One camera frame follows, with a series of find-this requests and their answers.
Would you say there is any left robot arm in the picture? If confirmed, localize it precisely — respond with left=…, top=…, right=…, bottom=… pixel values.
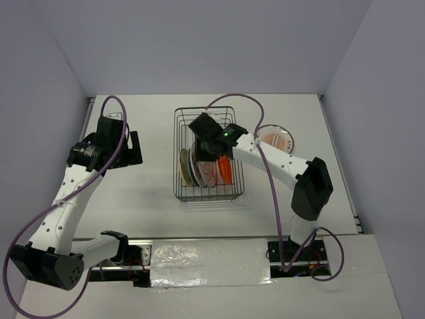
left=10, top=117, right=143, bottom=290

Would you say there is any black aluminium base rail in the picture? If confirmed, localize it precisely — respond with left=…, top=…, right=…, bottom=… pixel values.
left=90, top=238, right=327, bottom=288

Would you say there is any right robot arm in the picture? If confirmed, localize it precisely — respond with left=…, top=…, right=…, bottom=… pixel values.
left=189, top=112, right=333, bottom=260

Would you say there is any grey wire dish rack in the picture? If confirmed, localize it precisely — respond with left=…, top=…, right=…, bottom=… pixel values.
left=173, top=107, right=245, bottom=203

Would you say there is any white plate orange sunburst pattern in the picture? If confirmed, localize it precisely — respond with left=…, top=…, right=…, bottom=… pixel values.
left=258, top=124, right=295, bottom=154

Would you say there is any orange plastic plate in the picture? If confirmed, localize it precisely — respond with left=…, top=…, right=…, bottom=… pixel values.
left=218, top=156, right=232, bottom=185

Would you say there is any silver foil covered panel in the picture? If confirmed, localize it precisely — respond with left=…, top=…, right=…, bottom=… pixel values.
left=150, top=239, right=272, bottom=288

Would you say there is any white plate red line pattern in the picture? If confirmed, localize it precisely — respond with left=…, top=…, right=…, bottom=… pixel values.
left=198, top=161, right=218, bottom=188

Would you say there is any blue floral plate dark rim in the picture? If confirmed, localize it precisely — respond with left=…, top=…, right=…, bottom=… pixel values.
left=188, top=143, right=200, bottom=187

